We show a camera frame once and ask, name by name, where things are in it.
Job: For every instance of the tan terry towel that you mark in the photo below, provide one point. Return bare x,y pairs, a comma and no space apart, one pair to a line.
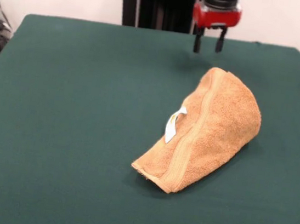
220,121

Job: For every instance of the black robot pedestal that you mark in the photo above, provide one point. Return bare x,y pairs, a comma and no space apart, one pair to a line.
164,6

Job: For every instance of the dark green table cloth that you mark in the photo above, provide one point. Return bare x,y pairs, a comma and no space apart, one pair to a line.
67,134

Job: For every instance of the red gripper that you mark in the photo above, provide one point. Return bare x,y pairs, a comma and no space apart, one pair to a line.
216,15

